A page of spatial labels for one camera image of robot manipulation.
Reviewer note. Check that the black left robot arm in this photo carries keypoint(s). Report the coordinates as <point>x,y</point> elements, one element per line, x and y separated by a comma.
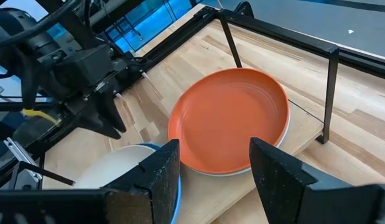
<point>12,28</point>

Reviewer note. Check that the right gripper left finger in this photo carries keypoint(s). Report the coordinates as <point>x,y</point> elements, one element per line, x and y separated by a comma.
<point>155,193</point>

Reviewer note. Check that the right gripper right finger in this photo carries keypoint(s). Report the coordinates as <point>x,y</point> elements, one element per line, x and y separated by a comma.
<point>279,186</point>

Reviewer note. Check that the silver metal bracket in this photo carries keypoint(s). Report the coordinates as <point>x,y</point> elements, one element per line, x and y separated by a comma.
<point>22,158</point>

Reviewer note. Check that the black metal table frame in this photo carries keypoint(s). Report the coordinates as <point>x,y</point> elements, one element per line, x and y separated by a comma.
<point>366,63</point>

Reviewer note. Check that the cream plate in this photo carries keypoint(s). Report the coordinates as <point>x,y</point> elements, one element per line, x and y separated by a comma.
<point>117,168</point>

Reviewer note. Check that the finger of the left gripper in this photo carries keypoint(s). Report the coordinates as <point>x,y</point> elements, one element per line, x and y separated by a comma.
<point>113,112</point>
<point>92,119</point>

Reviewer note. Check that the orange red plate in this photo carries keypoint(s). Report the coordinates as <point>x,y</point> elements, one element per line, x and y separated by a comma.
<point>226,121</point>

